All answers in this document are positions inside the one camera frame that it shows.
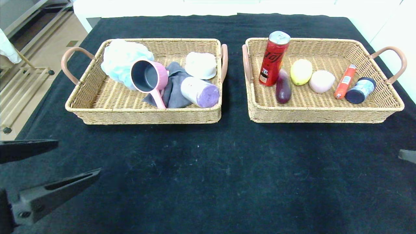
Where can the light blue bath pouf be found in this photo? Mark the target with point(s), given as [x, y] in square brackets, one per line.
[120, 58]

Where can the grey wooden-edged shelf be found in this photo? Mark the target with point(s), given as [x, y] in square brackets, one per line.
[22, 16]

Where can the wooden rack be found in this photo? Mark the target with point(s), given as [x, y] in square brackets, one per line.
[19, 84]

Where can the wicker basket with bath items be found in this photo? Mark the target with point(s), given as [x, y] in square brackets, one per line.
[123, 104]

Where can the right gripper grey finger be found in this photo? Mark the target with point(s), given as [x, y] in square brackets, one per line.
[408, 155]

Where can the yellow lemon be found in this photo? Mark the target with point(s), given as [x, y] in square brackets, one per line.
[300, 72]

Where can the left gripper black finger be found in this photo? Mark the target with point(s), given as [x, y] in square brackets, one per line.
[48, 195]
[26, 149]

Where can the purple garbage bag roll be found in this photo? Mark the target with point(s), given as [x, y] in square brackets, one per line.
[198, 92]

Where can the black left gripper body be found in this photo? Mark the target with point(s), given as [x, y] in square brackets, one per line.
[5, 211]

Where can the black table cloth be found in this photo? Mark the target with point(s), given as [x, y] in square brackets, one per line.
[227, 182]

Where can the blue lidded gum jar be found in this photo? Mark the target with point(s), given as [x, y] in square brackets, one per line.
[360, 91]

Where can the wicker basket with food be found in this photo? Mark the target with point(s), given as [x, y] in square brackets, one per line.
[292, 109]

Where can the purple eggplant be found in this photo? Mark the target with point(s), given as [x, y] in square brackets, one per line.
[283, 89]

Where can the pink saucepan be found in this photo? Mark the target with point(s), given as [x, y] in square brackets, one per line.
[161, 76]

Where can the red drink can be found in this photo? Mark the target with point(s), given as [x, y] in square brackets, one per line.
[273, 61]

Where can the red wrapped sausage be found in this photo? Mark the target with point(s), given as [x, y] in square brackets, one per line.
[345, 81]

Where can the grey cloth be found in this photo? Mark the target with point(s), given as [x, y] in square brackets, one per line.
[175, 94]

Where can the white fabric bundle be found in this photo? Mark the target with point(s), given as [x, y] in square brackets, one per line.
[8, 45]

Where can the white desk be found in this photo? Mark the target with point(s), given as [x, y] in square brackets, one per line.
[91, 9]

